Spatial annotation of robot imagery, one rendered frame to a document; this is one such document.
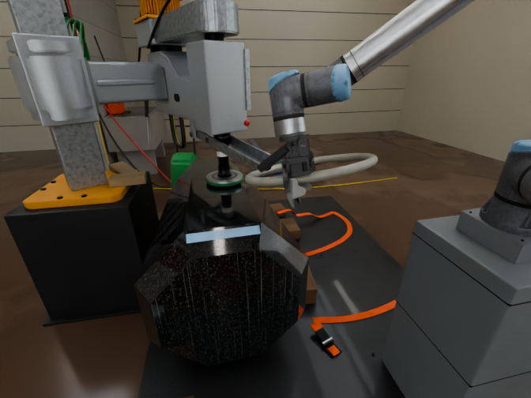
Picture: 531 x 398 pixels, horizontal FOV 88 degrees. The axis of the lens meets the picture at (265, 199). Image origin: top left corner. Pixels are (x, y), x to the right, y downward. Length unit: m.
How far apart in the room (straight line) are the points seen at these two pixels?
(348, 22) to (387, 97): 1.95
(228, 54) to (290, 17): 5.24
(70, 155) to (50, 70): 0.43
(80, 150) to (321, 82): 1.44
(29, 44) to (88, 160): 0.59
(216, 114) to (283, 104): 0.69
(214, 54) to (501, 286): 1.36
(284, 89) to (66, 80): 1.23
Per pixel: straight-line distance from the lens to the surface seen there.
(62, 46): 1.79
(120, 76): 1.92
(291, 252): 1.30
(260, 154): 1.38
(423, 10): 0.93
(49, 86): 1.76
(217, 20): 1.44
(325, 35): 6.89
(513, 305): 1.08
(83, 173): 1.90
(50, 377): 1.99
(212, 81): 1.42
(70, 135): 1.86
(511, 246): 1.14
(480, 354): 1.21
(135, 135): 4.27
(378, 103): 7.59
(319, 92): 0.78
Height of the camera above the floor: 1.39
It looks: 25 degrees down
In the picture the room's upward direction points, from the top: 1 degrees counter-clockwise
